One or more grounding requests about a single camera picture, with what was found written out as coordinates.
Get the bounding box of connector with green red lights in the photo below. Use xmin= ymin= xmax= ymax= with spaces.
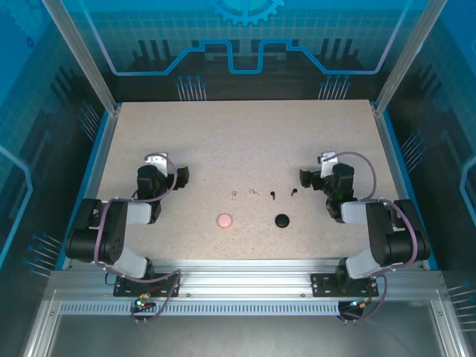
xmin=129 ymin=293 xmax=155 ymax=312

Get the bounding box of connector with yellow plug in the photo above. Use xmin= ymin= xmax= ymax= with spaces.
xmin=339 ymin=297 xmax=373 ymax=314

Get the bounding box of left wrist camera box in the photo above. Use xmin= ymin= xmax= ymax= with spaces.
xmin=144 ymin=151 xmax=171 ymax=174

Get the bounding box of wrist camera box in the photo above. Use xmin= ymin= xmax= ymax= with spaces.
xmin=144 ymin=151 xmax=171 ymax=174
xmin=317 ymin=150 xmax=340 ymax=179

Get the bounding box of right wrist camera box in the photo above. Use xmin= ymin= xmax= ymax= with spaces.
xmin=317 ymin=150 xmax=340 ymax=179

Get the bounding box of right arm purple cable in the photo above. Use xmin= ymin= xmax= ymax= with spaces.
xmin=321 ymin=149 xmax=419 ymax=325

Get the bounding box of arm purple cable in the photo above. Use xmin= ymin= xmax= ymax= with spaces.
xmin=94 ymin=151 xmax=183 ymax=325
xmin=321 ymin=149 xmax=419 ymax=325

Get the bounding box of aluminium side frame rail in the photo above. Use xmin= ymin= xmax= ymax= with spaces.
xmin=373 ymin=107 xmax=434 ymax=271
xmin=55 ymin=106 xmax=122 ymax=272

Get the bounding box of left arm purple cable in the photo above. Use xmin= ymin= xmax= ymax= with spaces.
xmin=94 ymin=151 xmax=183 ymax=325

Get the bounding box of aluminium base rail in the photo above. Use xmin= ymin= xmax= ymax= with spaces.
xmin=47 ymin=257 xmax=444 ymax=303

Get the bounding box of slotted grey cable duct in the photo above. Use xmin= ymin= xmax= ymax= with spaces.
xmin=58 ymin=301 xmax=344 ymax=318

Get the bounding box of aluminium corner post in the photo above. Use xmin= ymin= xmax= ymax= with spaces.
xmin=40 ymin=0 xmax=123 ymax=115
xmin=373 ymin=0 xmax=444 ymax=115

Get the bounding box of grey metal frame tray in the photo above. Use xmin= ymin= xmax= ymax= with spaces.
xmin=24 ymin=288 xmax=468 ymax=357

